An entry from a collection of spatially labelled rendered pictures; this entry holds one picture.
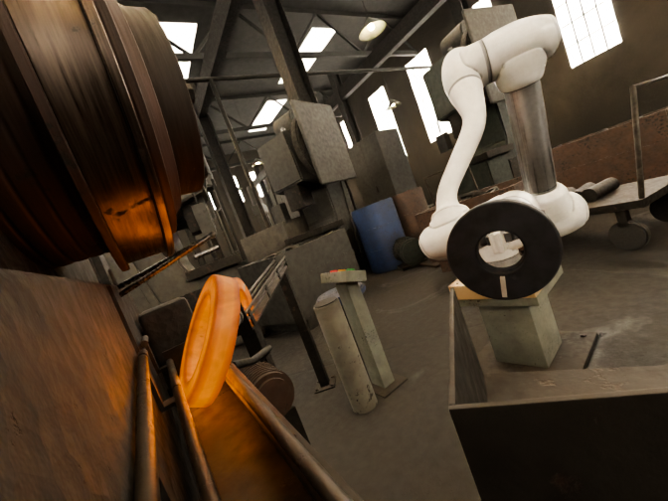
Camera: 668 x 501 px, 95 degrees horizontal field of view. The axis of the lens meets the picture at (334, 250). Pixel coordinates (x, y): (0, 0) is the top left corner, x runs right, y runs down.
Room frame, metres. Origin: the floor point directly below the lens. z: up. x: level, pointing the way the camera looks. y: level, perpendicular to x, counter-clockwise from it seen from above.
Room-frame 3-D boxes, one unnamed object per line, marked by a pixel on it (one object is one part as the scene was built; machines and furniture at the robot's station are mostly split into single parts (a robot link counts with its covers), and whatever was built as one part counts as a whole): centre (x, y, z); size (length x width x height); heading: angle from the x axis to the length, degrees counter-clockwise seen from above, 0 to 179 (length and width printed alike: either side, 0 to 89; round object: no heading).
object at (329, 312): (1.34, 0.12, 0.26); 0.12 x 0.12 x 0.52
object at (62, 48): (0.49, 0.28, 1.11); 0.47 x 0.06 x 0.47; 31
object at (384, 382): (1.46, 0.00, 0.31); 0.24 x 0.16 x 0.62; 31
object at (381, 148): (5.66, -1.31, 1.00); 0.80 x 0.63 x 2.00; 36
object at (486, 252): (1.24, -0.64, 0.58); 0.18 x 0.16 x 0.22; 65
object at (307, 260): (3.26, 0.45, 0.39); 1.03 x 0.83 x 0.77; 136
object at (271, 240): (4.95, 0.83, 0.55); 1.10 x 0.53 x 1.10; 51
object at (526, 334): (1.25, -0.63, 0.16); 0.40 x 0.40 x 0.31; 38
